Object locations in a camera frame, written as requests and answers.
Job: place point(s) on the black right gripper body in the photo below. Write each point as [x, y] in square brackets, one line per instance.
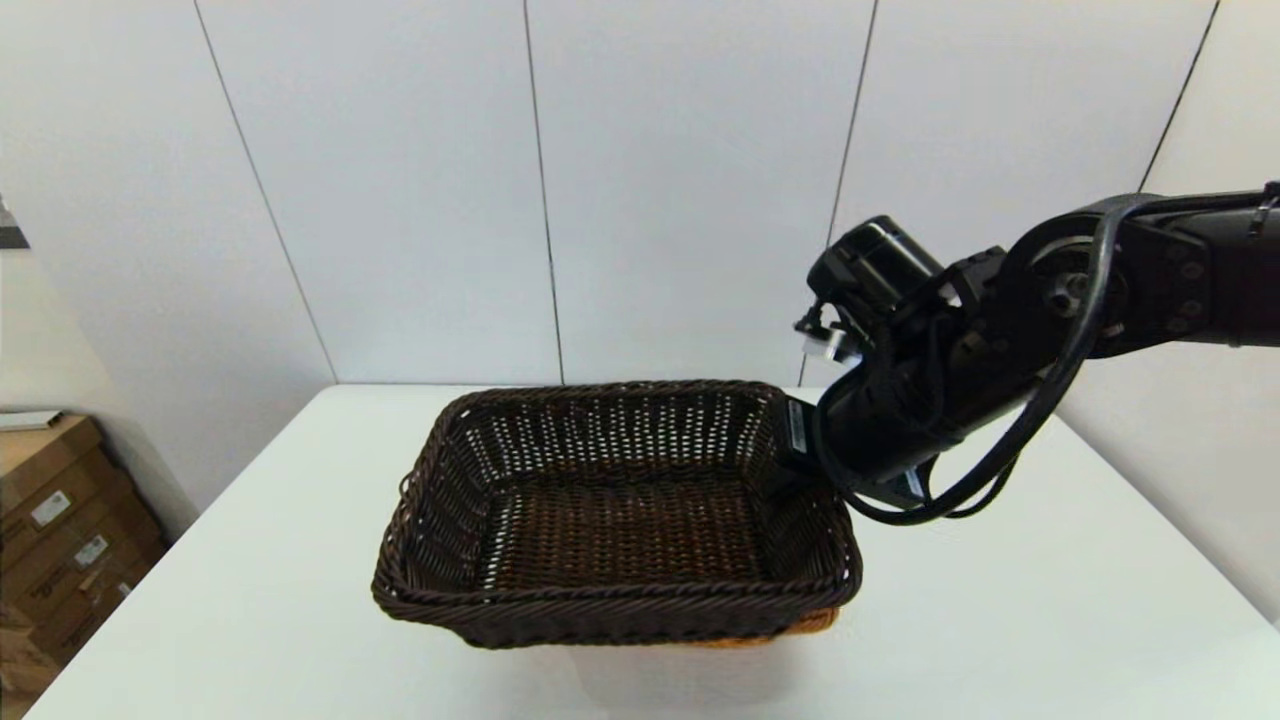
[890, 420]

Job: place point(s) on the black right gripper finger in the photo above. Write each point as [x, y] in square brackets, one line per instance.
[800, 480]

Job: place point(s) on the orange wicker basket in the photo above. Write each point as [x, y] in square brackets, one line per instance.
[800, 625]

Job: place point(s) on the dark brown wicker basket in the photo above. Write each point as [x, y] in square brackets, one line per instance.
[600, 520]

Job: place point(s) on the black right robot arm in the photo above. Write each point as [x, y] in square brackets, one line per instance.
[1200, 280]

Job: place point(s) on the brown cardboard box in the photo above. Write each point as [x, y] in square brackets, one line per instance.
[110, 610]
[40, 470]
[20, 650]
[92, 552]
[50, 510]

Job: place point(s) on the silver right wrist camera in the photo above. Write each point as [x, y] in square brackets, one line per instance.
[828, 346]

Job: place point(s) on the dark gray wall fixture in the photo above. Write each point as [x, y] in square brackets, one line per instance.
[12, 225]

